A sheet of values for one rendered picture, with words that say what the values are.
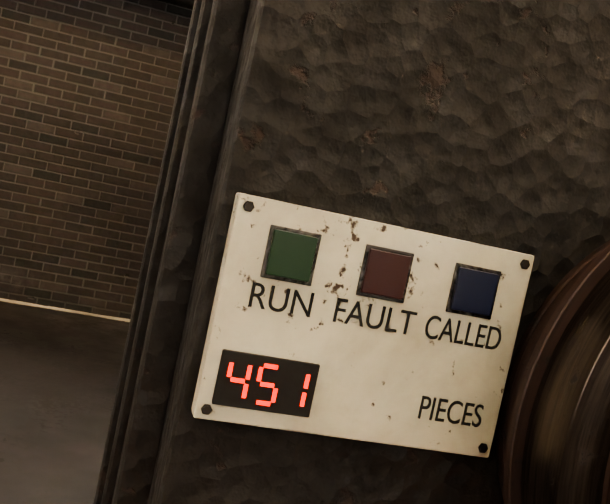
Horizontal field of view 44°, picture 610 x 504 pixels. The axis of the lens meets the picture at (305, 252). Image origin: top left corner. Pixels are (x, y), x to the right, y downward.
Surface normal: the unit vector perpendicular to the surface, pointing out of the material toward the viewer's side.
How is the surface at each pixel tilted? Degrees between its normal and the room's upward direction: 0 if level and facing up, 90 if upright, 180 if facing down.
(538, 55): 90
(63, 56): 90
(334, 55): 90
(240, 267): 90
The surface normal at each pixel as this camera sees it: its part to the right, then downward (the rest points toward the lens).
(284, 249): 0.23, 0.10
